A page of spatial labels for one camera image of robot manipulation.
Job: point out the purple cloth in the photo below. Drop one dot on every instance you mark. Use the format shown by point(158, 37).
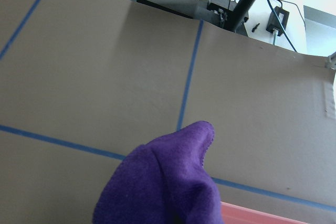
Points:
point(163, 181)

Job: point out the black power adapter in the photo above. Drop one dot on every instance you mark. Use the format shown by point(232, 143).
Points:
point(277, 20)

